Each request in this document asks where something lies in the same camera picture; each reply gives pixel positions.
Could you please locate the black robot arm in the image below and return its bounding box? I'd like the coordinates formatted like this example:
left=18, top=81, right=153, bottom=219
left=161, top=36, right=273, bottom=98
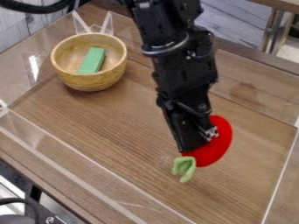
left=121, top=0, right=219, bottom=152

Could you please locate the clear acrylic tray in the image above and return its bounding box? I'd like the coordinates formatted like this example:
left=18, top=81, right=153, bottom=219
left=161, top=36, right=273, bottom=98
left=0, top=15, right=295, bottom=224

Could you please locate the red plush fruit green stem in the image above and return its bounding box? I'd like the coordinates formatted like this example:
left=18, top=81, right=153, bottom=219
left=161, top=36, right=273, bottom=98
left=173, top=115, right=234, bottom=183

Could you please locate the light wooden bowl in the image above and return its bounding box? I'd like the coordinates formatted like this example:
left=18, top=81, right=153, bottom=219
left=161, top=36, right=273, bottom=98
left=51, top=33, right=127, bottom=92

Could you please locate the green rectangular block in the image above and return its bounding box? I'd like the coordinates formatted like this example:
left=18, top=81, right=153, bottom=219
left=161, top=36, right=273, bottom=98
left=78, top=47, right=107, bottom=74

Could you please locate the metal table leg background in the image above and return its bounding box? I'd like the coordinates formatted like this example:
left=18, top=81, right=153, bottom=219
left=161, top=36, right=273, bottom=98
left=262, top=9, right=295, bottom=55

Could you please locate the black metal table bracket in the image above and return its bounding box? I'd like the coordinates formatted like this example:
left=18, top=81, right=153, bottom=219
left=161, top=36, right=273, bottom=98
left=24, top=185, right=67, bottom=224

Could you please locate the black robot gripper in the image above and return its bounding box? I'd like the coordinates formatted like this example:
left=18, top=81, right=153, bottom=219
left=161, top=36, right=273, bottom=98
left=143, top=26, right=221, bottom=152

